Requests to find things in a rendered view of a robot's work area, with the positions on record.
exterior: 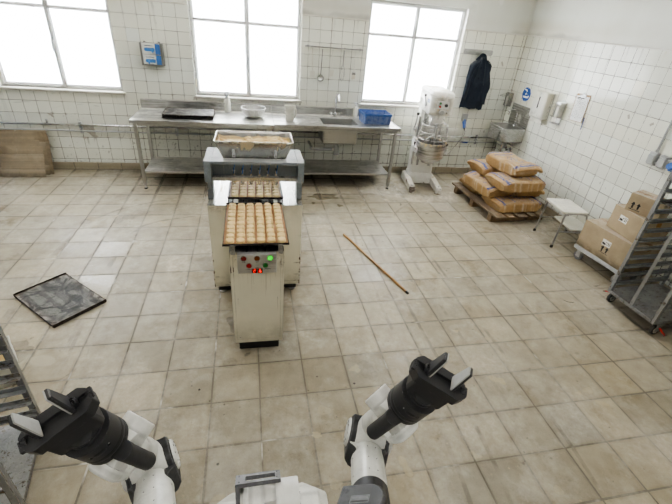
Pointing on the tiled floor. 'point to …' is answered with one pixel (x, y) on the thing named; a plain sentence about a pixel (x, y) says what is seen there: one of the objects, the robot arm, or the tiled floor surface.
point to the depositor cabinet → (228, 246)
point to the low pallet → (492, 208)
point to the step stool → (565, 216)
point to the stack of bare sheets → (59, 299)
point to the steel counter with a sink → (331, 134)
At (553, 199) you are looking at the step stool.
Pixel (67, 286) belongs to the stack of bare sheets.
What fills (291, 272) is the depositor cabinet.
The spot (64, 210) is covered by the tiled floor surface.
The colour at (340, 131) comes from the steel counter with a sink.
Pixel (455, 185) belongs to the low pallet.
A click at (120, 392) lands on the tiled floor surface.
